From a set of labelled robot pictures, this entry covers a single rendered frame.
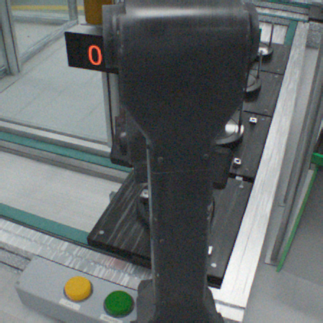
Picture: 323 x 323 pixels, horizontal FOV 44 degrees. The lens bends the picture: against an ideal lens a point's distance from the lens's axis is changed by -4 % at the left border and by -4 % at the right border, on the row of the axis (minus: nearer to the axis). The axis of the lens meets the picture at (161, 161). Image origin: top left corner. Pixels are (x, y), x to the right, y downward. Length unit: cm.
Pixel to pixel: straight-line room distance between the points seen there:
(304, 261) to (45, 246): 43
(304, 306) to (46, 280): 46
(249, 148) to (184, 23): 72
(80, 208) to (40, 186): 12
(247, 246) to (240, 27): 56
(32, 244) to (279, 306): 45
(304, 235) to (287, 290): 18
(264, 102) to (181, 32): 89
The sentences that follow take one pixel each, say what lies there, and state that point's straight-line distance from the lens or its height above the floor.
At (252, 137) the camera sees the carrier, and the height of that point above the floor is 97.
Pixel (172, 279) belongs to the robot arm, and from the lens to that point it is 31.
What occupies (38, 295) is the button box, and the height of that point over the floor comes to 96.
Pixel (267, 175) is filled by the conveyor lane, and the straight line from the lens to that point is 88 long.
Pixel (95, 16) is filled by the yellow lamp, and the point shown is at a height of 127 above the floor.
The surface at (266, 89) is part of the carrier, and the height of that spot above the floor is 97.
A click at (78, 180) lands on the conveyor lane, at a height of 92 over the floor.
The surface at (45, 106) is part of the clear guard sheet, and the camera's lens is 97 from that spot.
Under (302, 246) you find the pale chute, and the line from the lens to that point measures 66.
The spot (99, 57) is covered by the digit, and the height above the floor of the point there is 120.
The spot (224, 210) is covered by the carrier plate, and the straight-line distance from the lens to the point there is 76.
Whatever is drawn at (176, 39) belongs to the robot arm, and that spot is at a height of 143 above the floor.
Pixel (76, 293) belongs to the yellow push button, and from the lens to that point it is 65.
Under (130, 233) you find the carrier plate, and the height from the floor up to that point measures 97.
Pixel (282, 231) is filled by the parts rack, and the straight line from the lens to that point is 78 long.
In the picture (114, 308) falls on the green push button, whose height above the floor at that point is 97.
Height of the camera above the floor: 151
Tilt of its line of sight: 39 degrees down
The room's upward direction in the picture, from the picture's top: straight up
